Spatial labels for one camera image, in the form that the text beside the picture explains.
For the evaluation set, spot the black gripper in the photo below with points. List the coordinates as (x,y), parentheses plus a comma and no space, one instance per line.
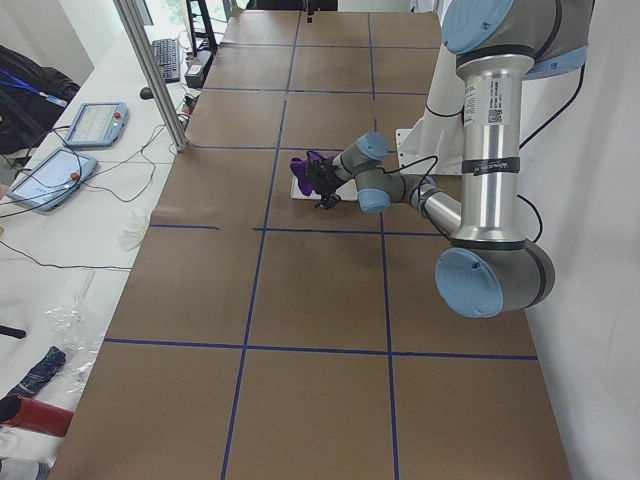
(321,175)

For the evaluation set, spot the black jacket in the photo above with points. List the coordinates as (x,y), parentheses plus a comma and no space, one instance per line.
(33,97)

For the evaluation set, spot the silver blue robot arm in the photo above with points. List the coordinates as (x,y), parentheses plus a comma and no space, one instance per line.
(492,47)

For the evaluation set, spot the clear plastic wrap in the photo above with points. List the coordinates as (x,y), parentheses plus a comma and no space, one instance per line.
(76,334)

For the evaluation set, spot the upper teach pendant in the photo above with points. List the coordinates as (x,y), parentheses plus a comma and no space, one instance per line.
(97,125)

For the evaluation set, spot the black computer mouse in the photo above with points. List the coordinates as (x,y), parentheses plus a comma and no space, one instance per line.
(146,93)

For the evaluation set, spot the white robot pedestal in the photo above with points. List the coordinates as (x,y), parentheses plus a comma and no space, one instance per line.
(439,130)

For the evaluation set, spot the folded dark blue cloth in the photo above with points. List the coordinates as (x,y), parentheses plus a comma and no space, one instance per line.
(40,374)

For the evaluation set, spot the red cylinder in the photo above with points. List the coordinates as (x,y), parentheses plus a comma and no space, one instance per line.
(36,416)

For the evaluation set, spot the aluminium frame post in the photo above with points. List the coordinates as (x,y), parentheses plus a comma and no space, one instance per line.
(132,22)

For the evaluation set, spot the white wooden towel rack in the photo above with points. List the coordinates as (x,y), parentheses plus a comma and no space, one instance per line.
(347,189)

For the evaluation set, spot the black keyboard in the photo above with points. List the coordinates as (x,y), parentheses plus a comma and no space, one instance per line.
(167,56)

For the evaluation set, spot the small black box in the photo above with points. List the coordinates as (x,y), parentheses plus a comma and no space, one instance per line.
(197,69)

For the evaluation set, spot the purple towel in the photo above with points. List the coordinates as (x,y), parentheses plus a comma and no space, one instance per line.
(298,168)

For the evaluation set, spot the lower teach pendant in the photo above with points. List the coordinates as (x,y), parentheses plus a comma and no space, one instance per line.
(53,180)

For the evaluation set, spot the teach pendant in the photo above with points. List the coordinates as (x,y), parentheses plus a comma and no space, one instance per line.
(53,180)
(97,125)

